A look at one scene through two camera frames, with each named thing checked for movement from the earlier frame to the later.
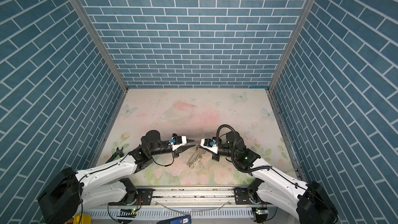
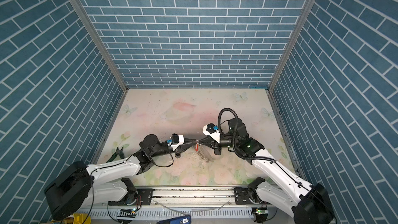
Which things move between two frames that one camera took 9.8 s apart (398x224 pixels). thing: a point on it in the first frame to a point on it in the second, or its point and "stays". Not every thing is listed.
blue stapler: (183, 220) stays
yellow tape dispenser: (85, 219) stays
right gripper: (216, 157) to (214, 145)
